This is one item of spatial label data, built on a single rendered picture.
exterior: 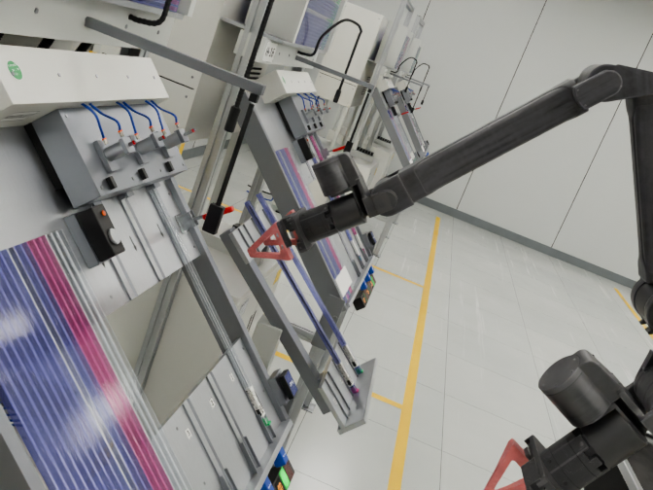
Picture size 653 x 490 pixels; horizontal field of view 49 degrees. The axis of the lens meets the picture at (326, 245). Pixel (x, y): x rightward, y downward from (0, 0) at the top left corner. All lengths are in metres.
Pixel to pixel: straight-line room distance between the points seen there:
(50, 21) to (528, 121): 0.72
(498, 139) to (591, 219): 7.79
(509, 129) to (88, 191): 0.65
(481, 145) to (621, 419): 0.52
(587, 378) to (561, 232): 8.12
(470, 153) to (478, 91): 7.51
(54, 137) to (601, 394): 0.78
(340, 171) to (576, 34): 7.68
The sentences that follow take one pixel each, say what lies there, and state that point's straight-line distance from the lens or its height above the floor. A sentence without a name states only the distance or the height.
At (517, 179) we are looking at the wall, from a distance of 8.80.
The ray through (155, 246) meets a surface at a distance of 1.28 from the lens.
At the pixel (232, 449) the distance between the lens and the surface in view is 1.27.
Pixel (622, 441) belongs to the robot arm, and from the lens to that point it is 0.89.
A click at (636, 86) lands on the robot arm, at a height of 1.54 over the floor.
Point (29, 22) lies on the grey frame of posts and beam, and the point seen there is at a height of 1.33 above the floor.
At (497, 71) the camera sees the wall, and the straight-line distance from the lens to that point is 8.72.
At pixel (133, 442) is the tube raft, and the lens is 1.02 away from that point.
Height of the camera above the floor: 1.45
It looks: 15 degrees down
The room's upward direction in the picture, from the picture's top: 21 degrees clockwise
